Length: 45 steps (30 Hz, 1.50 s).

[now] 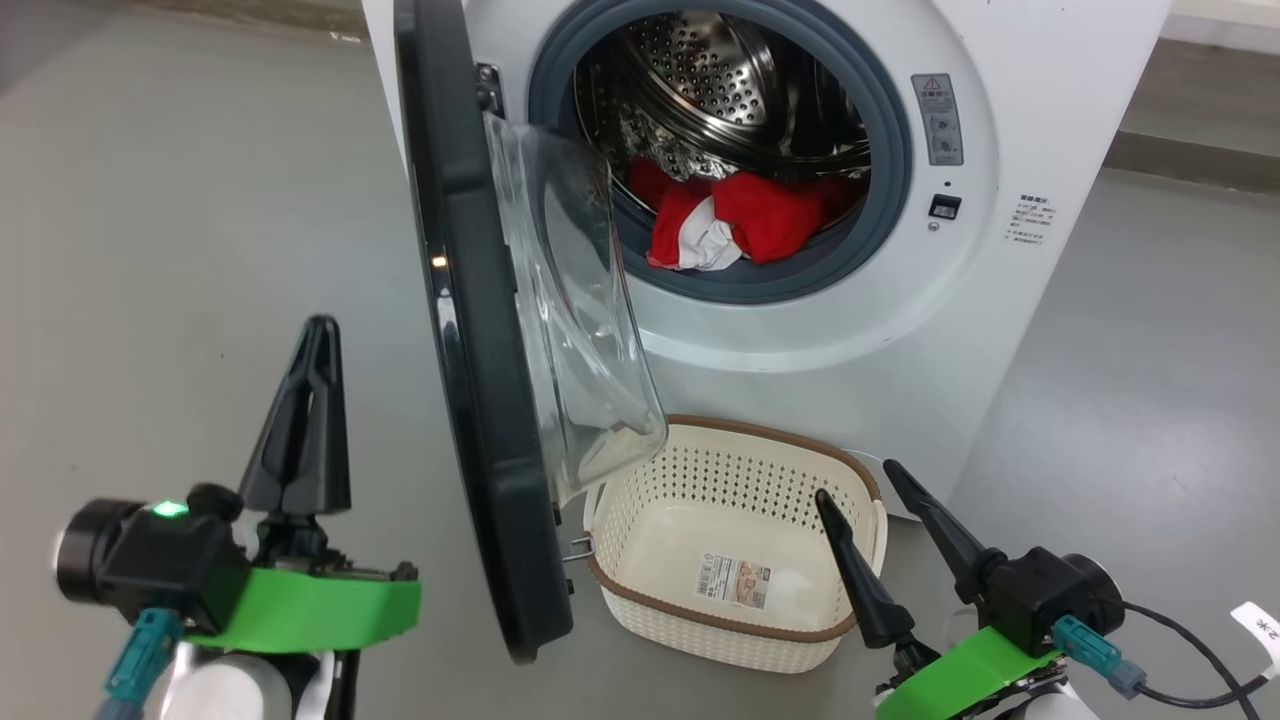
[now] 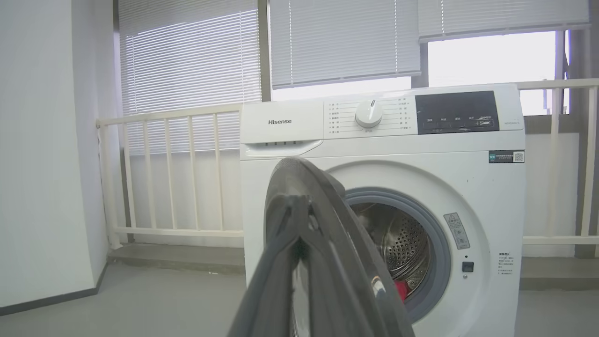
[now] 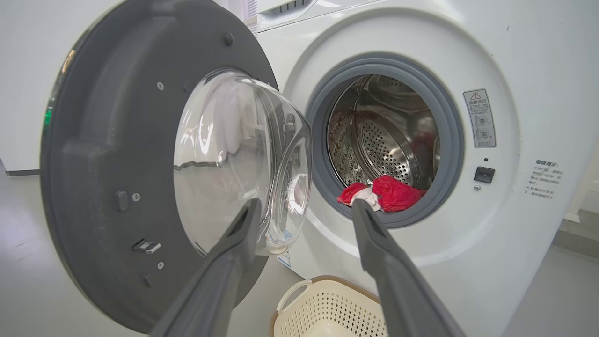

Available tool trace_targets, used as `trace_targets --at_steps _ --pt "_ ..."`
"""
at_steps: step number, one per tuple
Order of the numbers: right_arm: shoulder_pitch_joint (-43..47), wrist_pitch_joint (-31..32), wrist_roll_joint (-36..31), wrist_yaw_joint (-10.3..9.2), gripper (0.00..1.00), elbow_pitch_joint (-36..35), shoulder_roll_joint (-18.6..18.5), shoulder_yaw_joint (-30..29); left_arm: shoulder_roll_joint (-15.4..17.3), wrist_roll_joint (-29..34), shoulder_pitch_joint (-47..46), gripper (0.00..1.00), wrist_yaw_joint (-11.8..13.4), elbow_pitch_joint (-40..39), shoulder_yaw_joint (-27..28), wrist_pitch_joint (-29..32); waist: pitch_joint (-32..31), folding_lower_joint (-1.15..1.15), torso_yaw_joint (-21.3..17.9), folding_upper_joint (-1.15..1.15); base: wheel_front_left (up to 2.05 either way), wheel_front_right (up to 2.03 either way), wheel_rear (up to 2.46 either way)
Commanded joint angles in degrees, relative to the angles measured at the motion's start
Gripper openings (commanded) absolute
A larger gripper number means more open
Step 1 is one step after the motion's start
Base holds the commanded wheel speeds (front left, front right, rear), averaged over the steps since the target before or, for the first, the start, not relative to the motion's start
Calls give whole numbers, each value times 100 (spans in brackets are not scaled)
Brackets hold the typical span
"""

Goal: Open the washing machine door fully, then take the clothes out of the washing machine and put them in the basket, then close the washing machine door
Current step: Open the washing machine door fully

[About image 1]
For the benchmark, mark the grey warning sticker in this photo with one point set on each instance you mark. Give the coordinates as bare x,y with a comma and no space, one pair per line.
937,120

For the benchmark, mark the printed product label sticker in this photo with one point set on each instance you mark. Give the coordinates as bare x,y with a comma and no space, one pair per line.
733,582

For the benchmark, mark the red shorts with white piping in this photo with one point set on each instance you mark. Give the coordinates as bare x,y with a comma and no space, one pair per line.
765,215

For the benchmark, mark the cream basket with brown rim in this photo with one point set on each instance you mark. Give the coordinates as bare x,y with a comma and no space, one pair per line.
720,640

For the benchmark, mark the teal camera connector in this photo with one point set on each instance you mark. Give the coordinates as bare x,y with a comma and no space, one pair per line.
1090,650
140,660

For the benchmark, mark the black round washer door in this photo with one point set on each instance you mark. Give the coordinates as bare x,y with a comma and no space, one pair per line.
480,350

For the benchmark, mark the black door latch socket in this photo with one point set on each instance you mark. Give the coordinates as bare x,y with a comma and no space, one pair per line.
945,207

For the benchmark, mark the teal right camera connector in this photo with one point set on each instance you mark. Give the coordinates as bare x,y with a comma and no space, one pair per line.
1090,650

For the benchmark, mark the teal left camera connector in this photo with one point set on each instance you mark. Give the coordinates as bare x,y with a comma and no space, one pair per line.
140,660

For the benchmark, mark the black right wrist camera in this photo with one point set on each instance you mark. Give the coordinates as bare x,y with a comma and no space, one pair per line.
1050,600

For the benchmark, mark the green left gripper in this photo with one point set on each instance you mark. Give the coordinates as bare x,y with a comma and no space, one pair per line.
300,605

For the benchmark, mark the white front-load washing machine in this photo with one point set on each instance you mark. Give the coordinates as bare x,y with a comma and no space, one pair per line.
850,350

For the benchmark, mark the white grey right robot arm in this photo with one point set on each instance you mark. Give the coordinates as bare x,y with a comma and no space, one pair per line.
1040,705

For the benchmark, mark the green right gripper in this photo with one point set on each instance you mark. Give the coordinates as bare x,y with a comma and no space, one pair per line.
960,675

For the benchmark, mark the perforated steel washer drum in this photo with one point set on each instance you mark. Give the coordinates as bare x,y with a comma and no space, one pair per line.
720,80

